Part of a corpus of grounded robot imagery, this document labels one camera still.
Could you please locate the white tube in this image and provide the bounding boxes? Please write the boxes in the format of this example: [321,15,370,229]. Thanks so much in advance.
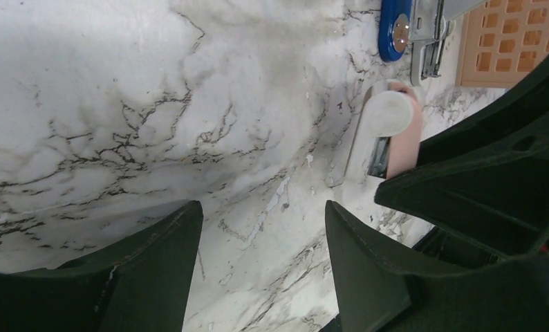
[410,39,445,86]

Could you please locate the small white brown eraser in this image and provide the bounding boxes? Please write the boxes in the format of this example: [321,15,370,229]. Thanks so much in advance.
[344,80,423,183]

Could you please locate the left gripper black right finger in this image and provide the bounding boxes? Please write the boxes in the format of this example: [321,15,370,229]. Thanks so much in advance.
[325,201,549,331]

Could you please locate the peach plastic desk organizer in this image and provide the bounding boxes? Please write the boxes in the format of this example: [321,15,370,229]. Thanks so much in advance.
[456,0,549,89]

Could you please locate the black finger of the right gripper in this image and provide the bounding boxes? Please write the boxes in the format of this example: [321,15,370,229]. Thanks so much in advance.
[375,55,549,257]

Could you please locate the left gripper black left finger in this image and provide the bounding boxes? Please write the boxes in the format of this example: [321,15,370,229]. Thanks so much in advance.
[0,201,204,331]

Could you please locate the blue stapler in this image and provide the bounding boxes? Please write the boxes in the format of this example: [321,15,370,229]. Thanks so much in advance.
[378,0,455,62]

